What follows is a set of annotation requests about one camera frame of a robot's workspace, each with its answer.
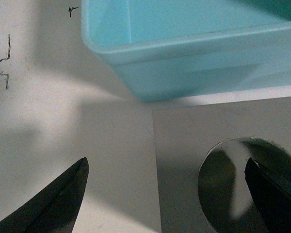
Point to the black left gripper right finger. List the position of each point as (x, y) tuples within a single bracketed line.
[(271, 194)]

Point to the gray block with round hole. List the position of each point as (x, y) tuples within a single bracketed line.
[(201, 156)]

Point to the blue plastic box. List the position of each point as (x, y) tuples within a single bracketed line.
[(166, 49)]

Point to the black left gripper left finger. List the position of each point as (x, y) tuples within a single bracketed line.
[(55, 208)]

